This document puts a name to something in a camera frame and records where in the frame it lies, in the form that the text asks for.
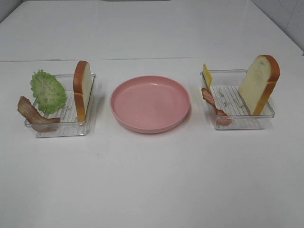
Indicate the clear left plastic tray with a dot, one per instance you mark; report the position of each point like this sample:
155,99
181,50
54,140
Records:
69,124

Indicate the bread slice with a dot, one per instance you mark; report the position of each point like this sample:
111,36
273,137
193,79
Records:
82,83
260,80

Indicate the bacon strip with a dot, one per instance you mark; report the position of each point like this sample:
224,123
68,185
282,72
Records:
221,117
27,110

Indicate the green lettuce leaf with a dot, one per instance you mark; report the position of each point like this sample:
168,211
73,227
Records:
49,93

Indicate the pink round plate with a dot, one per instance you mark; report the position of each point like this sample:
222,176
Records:
150,104

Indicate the clear plastic tray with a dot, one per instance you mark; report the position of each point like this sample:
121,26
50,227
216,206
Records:
224,89
69,124

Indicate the yellow cheese slice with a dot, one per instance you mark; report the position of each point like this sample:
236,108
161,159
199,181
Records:
208,76

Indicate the clear right plastic tray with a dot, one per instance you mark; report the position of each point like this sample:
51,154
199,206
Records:
224,89

